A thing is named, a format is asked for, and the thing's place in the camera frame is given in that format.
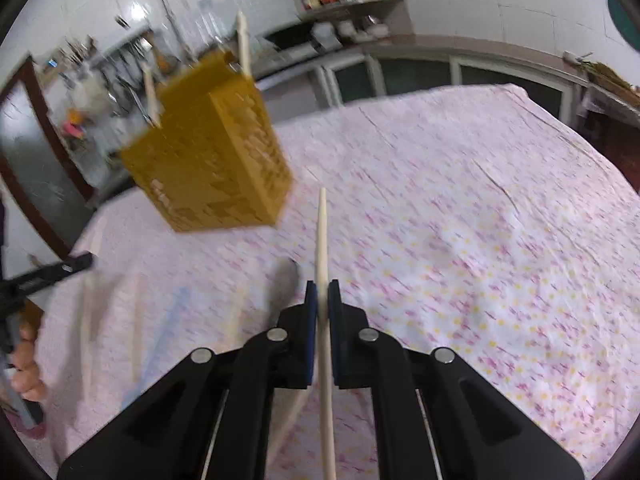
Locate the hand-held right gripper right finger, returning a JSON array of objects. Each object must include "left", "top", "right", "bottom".
[{"left": 327, "top": 279, "right": 586, "bottom": 480}]

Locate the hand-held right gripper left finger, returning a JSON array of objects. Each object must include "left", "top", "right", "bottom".
[{"left": 57, "top": 280, "right": 321, "bottom": 480}]

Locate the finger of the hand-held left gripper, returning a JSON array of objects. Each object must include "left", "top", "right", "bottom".
[{"left": 60, "top": 252, "right": 95, "bottom": 275}]

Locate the metal spoon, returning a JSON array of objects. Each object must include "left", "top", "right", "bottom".
[{"left": 265, "top": 257, "right": 303, "bottom": 331}]

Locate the wooden chopstick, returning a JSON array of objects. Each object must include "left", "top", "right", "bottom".
[
  {"left": 236, "top": 10, "right": 253, "bottom": 81},
  {"left": 142, "top": 62, "right": 162, "bottom": 128},
  {"left": 80, "top": 237, "right": 103, "bottom": 361},
  {"left": 315, "top": 187, "right": 338, "bottom": 480}
]

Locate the blue-handled utensil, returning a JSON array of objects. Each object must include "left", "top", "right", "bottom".
[{"left": 120, "top": 285, "right": 193, "bottom": 411}]

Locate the yellow perforated utensil holder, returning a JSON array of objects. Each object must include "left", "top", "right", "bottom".
[{"left": 120, "top": 50, "right": 293, "bottom": 233}]

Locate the person's left hand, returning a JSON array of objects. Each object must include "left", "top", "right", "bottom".
[{"left": 10, "top": 322, "right": 48, "bottom": 403}]

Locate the floral tablecloth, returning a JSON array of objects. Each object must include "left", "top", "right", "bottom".
[{"left": 30, "top": 82, "right": 636, "bottom": 480}]

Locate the kitchen dish rack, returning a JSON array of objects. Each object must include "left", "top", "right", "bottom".
[{"left": 50, "top": 25, "right": 171, "bottom": 126}]

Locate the kitchen counter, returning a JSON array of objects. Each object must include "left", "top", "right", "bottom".
[{"left": 250, "top": 32, "right": 586, "bottom": 111}]

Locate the cluttered side table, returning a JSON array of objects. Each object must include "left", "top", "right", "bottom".
[{"left": 562, "top": 50, "right": 640, "bottom": 131}]

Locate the green round wall plate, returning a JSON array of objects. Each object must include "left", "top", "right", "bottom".
[{"left": 607, "top": 0, "right": 640, "bottom": 53}]

